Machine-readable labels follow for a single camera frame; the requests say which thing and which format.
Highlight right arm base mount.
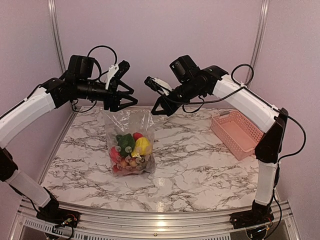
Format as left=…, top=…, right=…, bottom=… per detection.
left=229, top=210, right=275, bottom=229

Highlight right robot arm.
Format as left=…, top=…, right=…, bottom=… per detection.
left=144, top=55, right=288, bottom=224

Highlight pink plastic basket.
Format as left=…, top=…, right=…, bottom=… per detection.
left=210, top=109, right=264, bottom=161

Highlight aluminium front rail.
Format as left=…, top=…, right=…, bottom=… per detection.
left=8, top=199, right=302, bottom=240

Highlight left aluminium frame post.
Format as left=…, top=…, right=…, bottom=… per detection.
left=47, top=0, right=66, bottom=74

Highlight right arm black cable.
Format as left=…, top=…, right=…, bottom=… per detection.
left=182, top=63, right=307, bottom=226

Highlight clear zip top bag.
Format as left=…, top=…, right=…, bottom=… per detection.
left=103, top=108, right=156, bottom=176

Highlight red fake pepper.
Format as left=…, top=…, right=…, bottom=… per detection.
left=109, top=146, right=122, bottom=164

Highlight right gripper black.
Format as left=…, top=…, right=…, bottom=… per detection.
left=151, top=78, right=205, bottom=116

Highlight right aluminium frame post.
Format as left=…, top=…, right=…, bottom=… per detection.
left=250, top=0, right=270, bottom=68

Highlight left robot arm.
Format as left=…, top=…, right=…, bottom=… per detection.
left=0, top=55, right=138, bottom=223

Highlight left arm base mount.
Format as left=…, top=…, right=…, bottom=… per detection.
left=36, top=208, right=80, bottom=228

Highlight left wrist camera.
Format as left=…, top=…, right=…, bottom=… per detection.
left=105, top=60, right=130, bottom=90

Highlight green fake pepper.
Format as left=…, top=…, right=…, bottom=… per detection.
left=116, top=133, right=135, bottom=153

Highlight yellow fake pepper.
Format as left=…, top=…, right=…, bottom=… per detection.
left=131, top=137, right=153, bottom=158

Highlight aluminium frame post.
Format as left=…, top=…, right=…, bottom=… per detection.
left=250, top=0, right=270, bottom=68
left=47, top=0, right=66, bottom=74

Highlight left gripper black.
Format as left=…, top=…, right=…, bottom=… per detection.
left=75, top=78, right=138, bottom=112

